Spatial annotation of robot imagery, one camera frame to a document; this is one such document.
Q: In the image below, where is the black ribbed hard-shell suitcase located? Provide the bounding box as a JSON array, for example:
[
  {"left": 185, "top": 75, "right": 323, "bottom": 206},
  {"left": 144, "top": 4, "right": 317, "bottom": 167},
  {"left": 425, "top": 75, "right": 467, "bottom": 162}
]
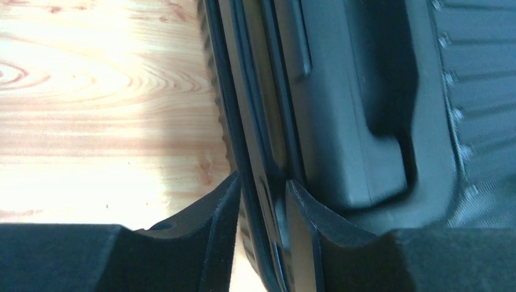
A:
[{"left": 197, "top": 1, "right": 515, "bottom": 291}]

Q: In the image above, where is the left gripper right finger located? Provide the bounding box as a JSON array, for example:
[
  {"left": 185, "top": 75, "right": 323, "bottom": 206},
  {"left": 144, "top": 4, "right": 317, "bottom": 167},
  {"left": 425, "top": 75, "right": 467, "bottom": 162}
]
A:
[{"left": 285, "top": 180, "right": 515, "bottom": 291}]

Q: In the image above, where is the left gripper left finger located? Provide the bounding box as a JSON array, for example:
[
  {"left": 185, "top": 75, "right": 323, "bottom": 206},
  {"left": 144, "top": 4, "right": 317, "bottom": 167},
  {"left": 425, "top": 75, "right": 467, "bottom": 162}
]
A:
[{"left": 1, "top": 172, "right": 240, "bottom": 291}]

